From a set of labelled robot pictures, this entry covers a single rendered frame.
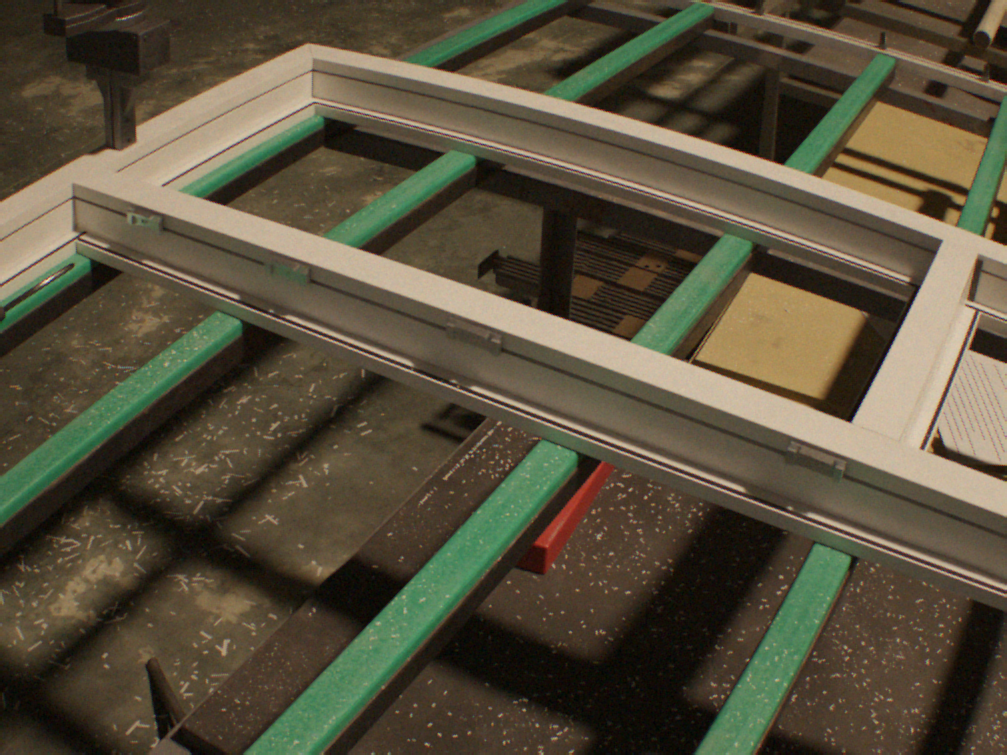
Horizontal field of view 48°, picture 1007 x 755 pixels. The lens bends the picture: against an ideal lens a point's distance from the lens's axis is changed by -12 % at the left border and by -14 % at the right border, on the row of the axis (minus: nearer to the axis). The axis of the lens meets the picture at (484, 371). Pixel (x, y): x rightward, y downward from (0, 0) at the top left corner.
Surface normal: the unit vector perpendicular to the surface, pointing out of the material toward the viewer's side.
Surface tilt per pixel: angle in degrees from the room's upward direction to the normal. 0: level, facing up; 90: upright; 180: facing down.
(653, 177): 90
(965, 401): 0
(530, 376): 90
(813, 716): 0
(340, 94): 90
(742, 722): 0
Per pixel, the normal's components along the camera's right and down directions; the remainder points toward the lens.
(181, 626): 0.04, -0.83
